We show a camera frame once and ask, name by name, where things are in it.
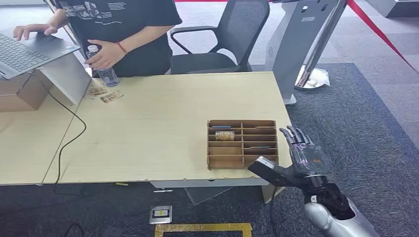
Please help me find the person's hand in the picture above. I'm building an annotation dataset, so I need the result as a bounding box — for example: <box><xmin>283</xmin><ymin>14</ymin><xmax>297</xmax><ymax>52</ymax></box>
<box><xmin>13</xmin><ymin>23</ymin><xmax>59</xmax><ymax>41</ymax></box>
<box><xmin>84</xmin><ymin>39</ymin><xmax>126</xmax><ymax>70</ymax></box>

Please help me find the cardboard card organizer box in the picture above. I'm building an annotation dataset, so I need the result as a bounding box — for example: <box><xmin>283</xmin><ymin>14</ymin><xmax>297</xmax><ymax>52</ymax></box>
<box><xmin>206</xmin><ymin>119</ymin><xmax>280</xmax><ymax>171</ymax></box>

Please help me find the grey laptop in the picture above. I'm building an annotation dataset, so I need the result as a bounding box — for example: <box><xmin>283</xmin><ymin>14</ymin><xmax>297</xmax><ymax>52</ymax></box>
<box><xmin>0</xmin><ymin>32</ymin><xmax>81</xmax><ymax>80</ymax></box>

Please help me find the black mesh office chair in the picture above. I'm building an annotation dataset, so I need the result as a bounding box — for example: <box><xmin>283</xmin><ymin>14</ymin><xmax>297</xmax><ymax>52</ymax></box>
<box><xmin>169</xmin><ymin>0</ymin><xmax>271</xmax><ymax>75</ymax></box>

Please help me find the chrome stanchion post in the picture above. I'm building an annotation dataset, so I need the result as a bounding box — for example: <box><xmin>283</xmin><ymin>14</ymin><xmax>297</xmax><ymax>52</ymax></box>
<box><xmin>293</xmin><ymin>0</ymin><xmax>348</xmax><ymax>90</ymax></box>

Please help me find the metal floor socket plate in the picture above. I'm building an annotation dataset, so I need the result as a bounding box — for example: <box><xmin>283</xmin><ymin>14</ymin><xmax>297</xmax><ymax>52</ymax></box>
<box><xmin>149</xmin><ymin>205</ymin><xmax>173</xmax><ymax>225</ymax></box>

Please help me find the grey platform base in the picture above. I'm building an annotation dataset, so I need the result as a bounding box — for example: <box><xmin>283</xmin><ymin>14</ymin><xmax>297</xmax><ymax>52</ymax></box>
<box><xmin>364</xmin><ymin>0</ymin><xmax>419</xmax><ymax>19</ymax></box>

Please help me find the brown cardboard box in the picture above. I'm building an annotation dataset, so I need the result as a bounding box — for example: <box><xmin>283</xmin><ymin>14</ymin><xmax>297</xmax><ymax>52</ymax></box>
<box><xmin>0</xmin><ymin>69</ymin><xmax>54</xmax><ymax>113</ymax></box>

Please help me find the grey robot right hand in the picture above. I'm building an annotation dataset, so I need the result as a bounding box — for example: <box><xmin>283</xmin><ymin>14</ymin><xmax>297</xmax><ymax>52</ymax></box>
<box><xmin>248</xmin><ymin>125</ymin><xmax>330</xmax><ymax>190</ymax></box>

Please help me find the clear plastic water bottle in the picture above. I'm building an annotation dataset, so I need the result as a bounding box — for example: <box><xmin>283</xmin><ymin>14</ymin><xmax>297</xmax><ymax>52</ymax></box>
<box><xmin>85</xmin><ymin>45</ymin><xmax>120</xmax><ymax>88</ymax></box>

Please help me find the grey kiosk stand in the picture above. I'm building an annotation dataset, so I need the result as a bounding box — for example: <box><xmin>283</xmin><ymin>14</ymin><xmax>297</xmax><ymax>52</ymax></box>
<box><xmin>264</xmin><ymin>0</ymin><xmax>344</xmax><ymax>106</ymax></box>

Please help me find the white angled stand panel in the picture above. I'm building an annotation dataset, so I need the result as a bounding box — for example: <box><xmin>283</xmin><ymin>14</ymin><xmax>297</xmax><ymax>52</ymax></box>
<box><xmin>39</xmin><ymin>53</ymin><xmax>92</xmax><ymax>106</ymax></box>

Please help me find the grey desk support panel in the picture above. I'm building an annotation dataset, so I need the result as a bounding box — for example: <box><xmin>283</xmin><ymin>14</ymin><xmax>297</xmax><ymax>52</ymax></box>
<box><xmin>150</xmin><ymin>178</ymin><xmax>286</xmax><ymax>206</ymax></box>

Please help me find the person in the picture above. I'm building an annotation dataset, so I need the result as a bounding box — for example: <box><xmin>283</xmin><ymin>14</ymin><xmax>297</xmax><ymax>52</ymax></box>
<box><xmin>13</xmin><ymin>0</ymin><xmax>183</xmax><ymax>79</ymax></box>

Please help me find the yellow floor tape frame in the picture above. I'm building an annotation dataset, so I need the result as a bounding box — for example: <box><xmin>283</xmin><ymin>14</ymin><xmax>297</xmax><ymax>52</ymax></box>
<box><xmin>154</xmin><ymin>223</ymin><xmax>253</xmax><ymax>237</ymax></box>

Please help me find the red barrier belt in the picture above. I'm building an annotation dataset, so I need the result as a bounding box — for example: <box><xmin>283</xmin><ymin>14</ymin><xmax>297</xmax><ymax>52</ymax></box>
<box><xmin>174</xmin><ymin>0</ymin><xmax>419</xmax><ymax>74</ymax></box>

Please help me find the person's right hand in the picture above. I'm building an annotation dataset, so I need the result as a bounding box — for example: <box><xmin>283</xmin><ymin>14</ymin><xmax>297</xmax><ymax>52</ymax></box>
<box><xmin>13</xmin><ymin>23</ymin><xmax>59</xmax><ymax>41</ymax></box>

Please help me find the black power cable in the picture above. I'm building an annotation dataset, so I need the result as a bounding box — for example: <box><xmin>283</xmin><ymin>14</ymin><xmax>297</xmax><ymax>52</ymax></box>
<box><xmin>45</xmin><ymin>88</ymin><xmax>88</xmax><ymax>194</ymax></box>

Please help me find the person's left hand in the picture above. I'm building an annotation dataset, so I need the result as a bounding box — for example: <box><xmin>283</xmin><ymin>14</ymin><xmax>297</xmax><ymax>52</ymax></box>
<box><xmin>84</xmin><ymin>39</ymin><xmax>126</xmax><ymax>70</ymax></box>

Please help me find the brown patterned hotel card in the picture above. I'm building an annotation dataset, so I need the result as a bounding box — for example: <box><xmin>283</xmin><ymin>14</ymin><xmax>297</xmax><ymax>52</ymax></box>
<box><xmin>215</xmin><ymin>131</ymin><xmax>236</xmax><ymax>142</ymax></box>

